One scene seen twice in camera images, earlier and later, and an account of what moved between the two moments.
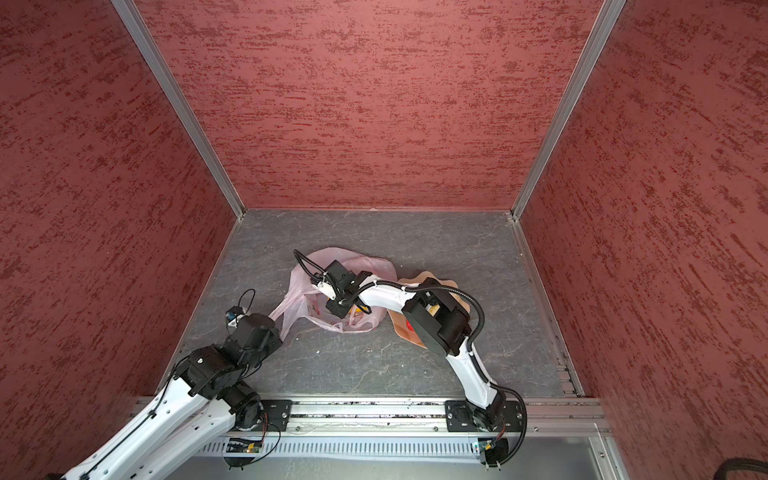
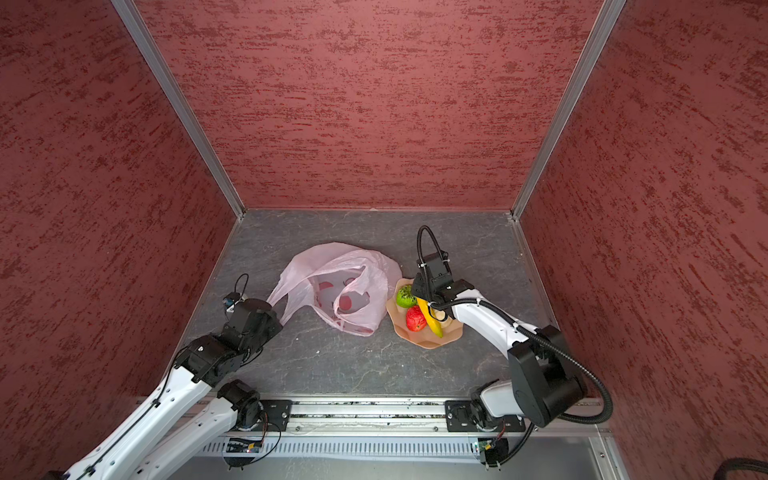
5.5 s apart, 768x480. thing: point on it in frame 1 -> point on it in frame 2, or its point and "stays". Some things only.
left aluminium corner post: x=158 y=63 stays
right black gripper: x=335 y=306 -> x=417 y=287
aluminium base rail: x=544 y=416 stays
